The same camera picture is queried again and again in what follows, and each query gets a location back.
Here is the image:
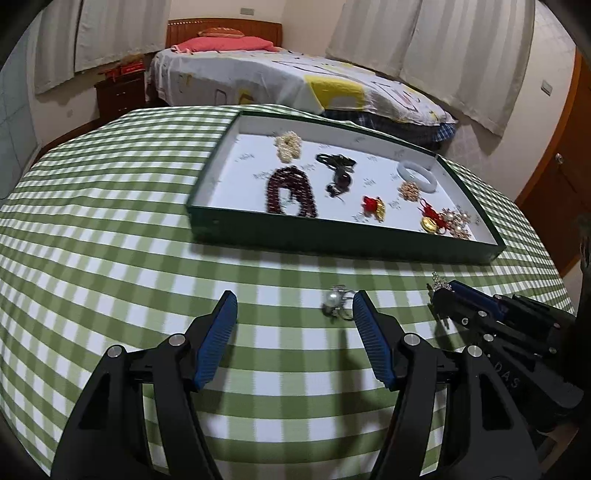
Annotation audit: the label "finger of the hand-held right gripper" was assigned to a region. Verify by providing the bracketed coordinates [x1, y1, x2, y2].
[450, 280, 563, 331]
[429, 291, 532, 359]

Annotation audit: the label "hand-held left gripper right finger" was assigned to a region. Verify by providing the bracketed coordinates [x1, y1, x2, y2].
[352, 290, 541, 480]

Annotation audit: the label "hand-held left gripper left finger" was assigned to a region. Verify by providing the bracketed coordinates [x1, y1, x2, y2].
[51, 290, 238, 480]

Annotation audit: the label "silver band ring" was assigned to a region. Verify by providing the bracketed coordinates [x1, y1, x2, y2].
[339, 290, 358, 321]

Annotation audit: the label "silver pearl ring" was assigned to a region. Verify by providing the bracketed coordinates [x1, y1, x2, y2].
[322, 286, 345, 319]

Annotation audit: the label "red tassel gold charm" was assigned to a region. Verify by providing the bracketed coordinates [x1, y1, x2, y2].
[418, 198, 448, 234]
[358, 195, 387, 223]

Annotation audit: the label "white jade bangle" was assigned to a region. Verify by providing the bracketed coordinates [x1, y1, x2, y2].
[398, 160, 437, 192]

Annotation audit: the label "black bead necklace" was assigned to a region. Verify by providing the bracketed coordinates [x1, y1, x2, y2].
[315, 152, 357, 200]

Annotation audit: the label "green jewelry tray box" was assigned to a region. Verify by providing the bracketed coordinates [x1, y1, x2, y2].
[186, 110, 506, 265]

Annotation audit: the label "white pearl necklace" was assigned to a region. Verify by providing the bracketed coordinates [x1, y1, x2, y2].
[274, 131, 302, 163]

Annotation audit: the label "gold pearl brooch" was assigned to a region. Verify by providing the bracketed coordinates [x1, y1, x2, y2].
[438, 208, 474, 240]

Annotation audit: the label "brown wooden door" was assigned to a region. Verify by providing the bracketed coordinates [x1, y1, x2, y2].
[515, 48, 591, 278]

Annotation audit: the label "green checked tablecloth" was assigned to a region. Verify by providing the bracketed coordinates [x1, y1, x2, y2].
[0, 104, 578, 480]

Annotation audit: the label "blue plaid bed sheet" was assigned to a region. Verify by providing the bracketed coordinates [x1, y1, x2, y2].
[323, 108, 458, 153]

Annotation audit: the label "wide beige curtain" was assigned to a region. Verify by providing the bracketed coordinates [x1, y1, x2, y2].
[399, 0, 536, 139]

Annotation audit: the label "dark wooden nightstand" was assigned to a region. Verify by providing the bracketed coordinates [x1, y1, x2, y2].
[95, 76, 148, 124]

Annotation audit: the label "white patterned bedspread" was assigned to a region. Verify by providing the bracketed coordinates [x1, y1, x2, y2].
[148, 46, 458, 126]

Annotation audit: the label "red gift boxes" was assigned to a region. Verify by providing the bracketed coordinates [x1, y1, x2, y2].
[99, 55, 146, 81]

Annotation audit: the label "red pillow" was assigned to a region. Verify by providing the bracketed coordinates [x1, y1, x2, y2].
[171, 36, 281, 54]

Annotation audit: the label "wooden bed headboard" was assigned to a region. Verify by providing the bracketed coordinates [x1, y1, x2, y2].
[165, 18, 283, 49]

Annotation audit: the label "narrow beige curtain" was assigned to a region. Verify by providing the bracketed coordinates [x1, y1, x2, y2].
[34, 0, 84, 95]

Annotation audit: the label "dark red bead bracelet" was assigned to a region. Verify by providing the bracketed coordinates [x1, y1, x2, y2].
[264, 167, 320, 219]

